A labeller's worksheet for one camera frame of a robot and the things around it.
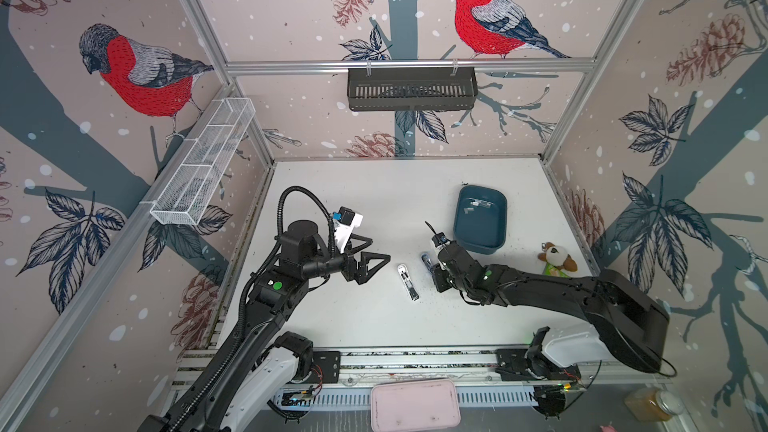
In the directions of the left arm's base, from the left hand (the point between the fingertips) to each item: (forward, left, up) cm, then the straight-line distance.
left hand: (377, 252), depth 66 cm
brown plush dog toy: (+9, -55, -23) cm, 60 cm away
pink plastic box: (-27, -8, -24) cm, 36 cm away
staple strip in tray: (+32, -36, -25) cm, 55 cm away
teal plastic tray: (+24, -34, -24) cm, 48 cm away
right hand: (+5, -15, -22) cm, 28 cm away
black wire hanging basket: (+62, -11, +4) cm, 63 cm away
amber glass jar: (-27, -58, -17) cm, 67 cm away
